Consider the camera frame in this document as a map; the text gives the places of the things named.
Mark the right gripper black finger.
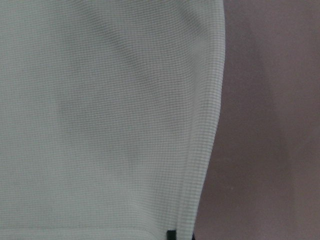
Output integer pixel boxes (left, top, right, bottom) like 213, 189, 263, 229
166, 230, 177, 240

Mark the olive green long-sleeve shirt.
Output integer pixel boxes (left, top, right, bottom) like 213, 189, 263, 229
0, 0, 226, 240

